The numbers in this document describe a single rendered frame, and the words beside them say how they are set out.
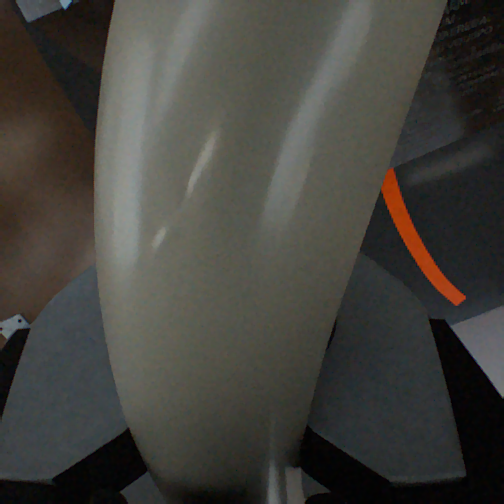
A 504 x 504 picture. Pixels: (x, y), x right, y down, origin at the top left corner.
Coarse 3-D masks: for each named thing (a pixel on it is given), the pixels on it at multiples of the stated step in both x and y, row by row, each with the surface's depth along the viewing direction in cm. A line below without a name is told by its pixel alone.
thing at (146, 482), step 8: (304, 472) 62; (136, 480) 70; (144, 480) 70; (152, 480) 69; (304, 480) 61; (312, 480) 64; (128, 488) 70; (136, 488) 69; (144, 488) 68; (152, 488) 67; (304, 488) 60; (312, 488) 63; (320, 488) 66; (128, 496) 68; (136, 496) 67; (144, 496) 67; (152, 496) 66; (160, 496) 65; (304, 496) 58
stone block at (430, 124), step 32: (32, 0) 16; (96, 0) 13; (448, 0) 16; (480, 0) 16; (64, 32) 19; (96, 32) 17; (448, 32) 19; (480, 32) 19; (96, 64) 23; (448, 64) 22; (480, 64) 23; (416, 96) 25; (448, 96) 26; (480, 96) 28; (416, 128) 31; (448, 128) 33; (480, 128) 35
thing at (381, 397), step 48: (384, 288) 9; (336, 336) 8; (384, 336) 8; (432, 336) 8; (336, 384) 7; (384, 384) 7; (432, 384) 7; (336, 432) 6; (384, 432) 6; (432, 432) 6; (336, 480) 6; (384, 480) 5; (432, 480) 5
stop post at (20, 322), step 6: (12, 318) 142; (18, 318) 142; (24, 318) 142; (0, 324) 145; (6, 324) 145; (12, 324) 144; (18, 324) 144; (24, 324) 144; (30, 324) 144; (0, 330) 146; (6, 330) 147; (12, 330) 147; (6, 336) 149
